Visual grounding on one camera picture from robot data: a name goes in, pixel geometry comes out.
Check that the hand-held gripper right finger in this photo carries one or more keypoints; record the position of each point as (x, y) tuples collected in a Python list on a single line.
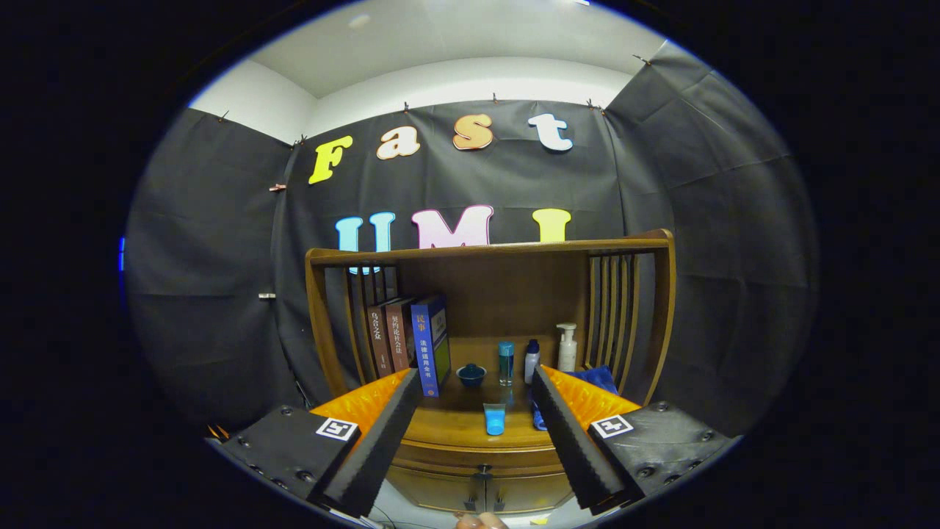
[(569, 441)]

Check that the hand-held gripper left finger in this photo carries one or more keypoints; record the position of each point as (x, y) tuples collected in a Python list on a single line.
[(374, 448)]

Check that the blue and white tube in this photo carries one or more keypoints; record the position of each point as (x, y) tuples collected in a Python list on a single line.
[(494, 421)]

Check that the wooden drawer with black knob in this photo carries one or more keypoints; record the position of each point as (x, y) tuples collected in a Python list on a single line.
[(455, 455)]

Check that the wooden cabinet door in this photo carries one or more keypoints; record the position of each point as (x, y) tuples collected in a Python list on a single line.
[(433, 491), (532, 496)]

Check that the wooden countertop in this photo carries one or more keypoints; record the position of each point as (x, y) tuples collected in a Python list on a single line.
[(455, 426)]

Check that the wooden cabinet with shelf hutch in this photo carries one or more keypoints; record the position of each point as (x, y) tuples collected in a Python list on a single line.
[(507, 294)]

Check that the folded blue towel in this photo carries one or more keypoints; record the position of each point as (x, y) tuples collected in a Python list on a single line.
[(598, 378)]

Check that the white bottle with blue cap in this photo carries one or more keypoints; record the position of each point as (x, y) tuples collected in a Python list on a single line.
[(532, 364)]

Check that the white pump bottle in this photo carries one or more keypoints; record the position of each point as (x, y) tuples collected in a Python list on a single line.
[(567, 353)]

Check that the teal glass bottle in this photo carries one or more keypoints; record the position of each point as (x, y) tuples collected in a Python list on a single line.
[(506, 364)]

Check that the dark brown book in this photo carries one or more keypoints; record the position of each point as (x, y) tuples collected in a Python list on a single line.
[(378, 342)]

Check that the thick blue book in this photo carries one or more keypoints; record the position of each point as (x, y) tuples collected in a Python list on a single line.
[(426, 349)]

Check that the reddish brown book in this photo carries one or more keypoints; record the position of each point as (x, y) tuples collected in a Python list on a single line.
[(398, 334)]

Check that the dark blue lidded tea bowl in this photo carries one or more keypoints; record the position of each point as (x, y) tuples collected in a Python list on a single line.
[(471, 375)]

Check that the black backdrop cloth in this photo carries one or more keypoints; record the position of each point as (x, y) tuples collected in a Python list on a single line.
[(220, 257)]

